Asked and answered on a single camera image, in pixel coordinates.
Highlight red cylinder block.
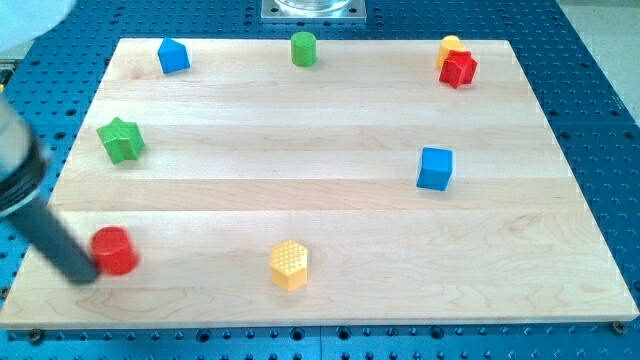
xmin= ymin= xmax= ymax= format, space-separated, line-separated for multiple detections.
xmin=90 ymin=226 xmax=139 ymax=275

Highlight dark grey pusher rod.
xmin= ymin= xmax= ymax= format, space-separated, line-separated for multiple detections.
xmin=7 ymin=196 xmax=98 ymax=285

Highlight green star block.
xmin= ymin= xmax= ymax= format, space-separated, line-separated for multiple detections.
xmin=96 ymin=117 xmax=145 ymax=164

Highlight red star block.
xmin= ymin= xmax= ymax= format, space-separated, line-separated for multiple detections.
xmin=439 ymin=50 xmax=478 ymax=88

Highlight yellow hexagon block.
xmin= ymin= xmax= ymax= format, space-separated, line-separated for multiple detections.
xmin=270 ymin=240 xmax=308 ymax=291

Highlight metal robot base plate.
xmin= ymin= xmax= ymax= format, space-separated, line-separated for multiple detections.
xmin=260 ymin=0 xmax=367 ymax=24

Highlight blue pentagon block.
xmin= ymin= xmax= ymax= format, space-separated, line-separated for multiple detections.
xmin=157 ymin=38 xmax=191 ymax=74

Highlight green cylinder block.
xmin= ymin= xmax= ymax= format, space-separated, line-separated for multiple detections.
xmin=290 ymin=32 xmax=317 ymax=67

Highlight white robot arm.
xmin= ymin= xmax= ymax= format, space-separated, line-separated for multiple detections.
xmin=1 ymin=0 xmax=98 ymax=285

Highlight yellow heart block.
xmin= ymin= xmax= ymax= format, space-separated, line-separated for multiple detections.
xmin=437 ymin=35 xmax=466 ymax=68

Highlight light wooden board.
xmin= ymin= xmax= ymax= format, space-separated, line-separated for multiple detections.
xmin=1 ymin=38 xmax=638 ymax=329

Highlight blue cube block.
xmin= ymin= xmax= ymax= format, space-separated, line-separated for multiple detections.
xmin=417 ymin=147 xmax=453 ymax=191

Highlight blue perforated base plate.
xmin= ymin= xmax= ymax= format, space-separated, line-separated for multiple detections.
xmin=1 ymin=0 xmax=639 ymax=359

